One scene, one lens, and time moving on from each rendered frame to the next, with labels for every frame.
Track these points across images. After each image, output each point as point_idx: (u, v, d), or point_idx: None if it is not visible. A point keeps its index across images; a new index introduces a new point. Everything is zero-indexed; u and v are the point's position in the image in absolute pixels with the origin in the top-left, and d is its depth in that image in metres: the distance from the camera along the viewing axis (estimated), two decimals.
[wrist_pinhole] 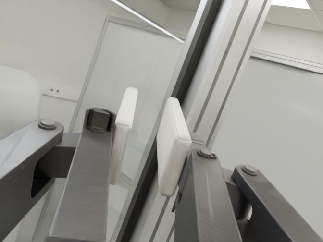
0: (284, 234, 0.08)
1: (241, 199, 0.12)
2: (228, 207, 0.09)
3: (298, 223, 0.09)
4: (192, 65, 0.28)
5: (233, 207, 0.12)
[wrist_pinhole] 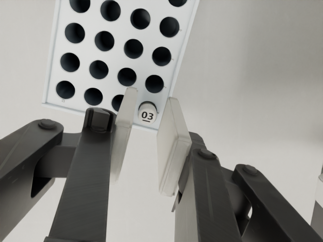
0: (284, 234, 0.08)
1: (241, 199, 0.12)
2: (228, 207, 0.09)
3: (298, 223, 0.09)
4: None
5: (233, 207, 0.12)
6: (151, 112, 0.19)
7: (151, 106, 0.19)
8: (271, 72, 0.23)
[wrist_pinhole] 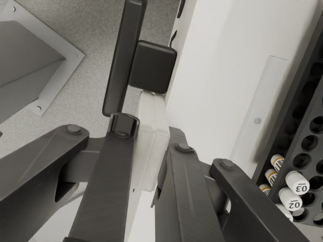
0: (264, 229, 0.08)
1: (217, 194, 0.12)
2: (208, 201, 0.09)
3: (276, 216, 0.09)
4: None
5: None
6: (298, 192, 0.20)
7: (296, 192, 0.21)
8: None
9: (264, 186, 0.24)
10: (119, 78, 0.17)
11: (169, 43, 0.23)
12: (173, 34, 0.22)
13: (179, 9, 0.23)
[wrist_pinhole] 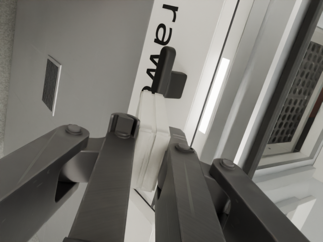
0: (264, 229, 0.08)
1: (217, 194, 0.12)
2: (208, 201, 0.09)
3: (276, 216, 0.09)
4: None
5: None
6: None
7: None
8: None
9: None
10: None
11: (150, 59, 0.35)
12: (158, 54, 0.34)
13: (156, 37, 0.34)
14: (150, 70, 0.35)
